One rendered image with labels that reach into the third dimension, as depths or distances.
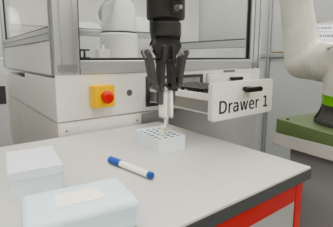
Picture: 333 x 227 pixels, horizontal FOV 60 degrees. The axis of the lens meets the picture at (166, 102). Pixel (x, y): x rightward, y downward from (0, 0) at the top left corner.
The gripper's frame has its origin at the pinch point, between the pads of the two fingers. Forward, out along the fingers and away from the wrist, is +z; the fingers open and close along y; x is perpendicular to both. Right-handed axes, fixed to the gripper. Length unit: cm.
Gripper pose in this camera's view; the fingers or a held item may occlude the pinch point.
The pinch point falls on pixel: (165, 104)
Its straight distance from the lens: 73.0
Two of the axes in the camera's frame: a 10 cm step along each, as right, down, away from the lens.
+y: 8.4, -0.9, 5.4
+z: 0.0, 9.9, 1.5
